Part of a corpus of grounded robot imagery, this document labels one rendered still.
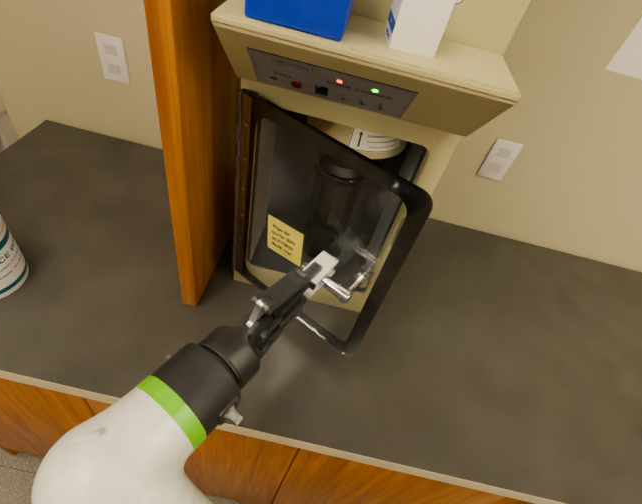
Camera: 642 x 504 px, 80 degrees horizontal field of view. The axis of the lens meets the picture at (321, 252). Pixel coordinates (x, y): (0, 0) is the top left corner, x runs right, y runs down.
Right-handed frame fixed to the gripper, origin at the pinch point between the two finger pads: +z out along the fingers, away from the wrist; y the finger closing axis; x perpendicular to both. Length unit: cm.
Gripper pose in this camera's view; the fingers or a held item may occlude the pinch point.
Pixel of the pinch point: (316, 273)
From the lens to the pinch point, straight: 58.2
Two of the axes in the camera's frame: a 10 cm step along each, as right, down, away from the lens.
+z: 5.8, -5.2, 6.3
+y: 1.9, -6.7, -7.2
